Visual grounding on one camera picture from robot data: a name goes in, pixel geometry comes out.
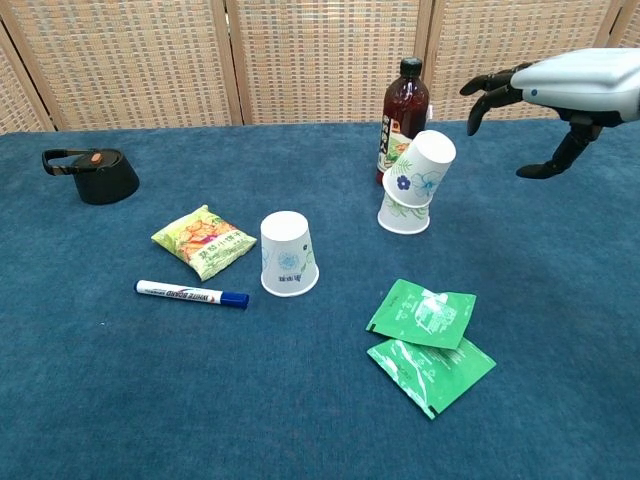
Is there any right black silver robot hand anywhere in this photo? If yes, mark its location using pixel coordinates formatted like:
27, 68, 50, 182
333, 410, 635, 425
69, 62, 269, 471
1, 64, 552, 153
458, 47, 640, 180

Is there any white floral paper cup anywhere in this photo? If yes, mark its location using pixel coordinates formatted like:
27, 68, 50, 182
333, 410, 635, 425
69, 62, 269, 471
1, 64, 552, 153
382, 129, 457, 207
376, 192, 432, 236
259, 210, 321, 298

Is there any dark brown drink bottle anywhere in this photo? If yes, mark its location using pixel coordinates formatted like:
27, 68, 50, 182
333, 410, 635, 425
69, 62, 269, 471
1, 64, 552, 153
375, 56, 434, 187

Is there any woven bamboo folding screen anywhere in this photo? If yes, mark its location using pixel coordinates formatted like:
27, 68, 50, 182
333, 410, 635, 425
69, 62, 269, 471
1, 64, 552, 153
0, 0, 640, 135

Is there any green foil sachet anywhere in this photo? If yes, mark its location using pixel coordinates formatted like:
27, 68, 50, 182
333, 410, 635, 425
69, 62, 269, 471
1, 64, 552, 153
365, 278, 478, 351
366, 337, 498, 421

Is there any yellow green snack bag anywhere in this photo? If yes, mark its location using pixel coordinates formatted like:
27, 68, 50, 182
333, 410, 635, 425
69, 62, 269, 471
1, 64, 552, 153
150, 204, 258, 283

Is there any white blue whiteboard marker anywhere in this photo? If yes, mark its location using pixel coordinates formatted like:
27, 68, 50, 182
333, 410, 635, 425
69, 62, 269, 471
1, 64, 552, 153
134, 279, 250, 310

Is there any blue carpet table mat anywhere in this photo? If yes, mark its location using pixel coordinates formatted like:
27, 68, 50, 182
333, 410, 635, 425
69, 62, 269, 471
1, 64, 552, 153
0, 118, 640, 480

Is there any black flask lid with handle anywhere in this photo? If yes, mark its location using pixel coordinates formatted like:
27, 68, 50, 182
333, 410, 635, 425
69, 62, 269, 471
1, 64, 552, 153
41, 147, 141, 206

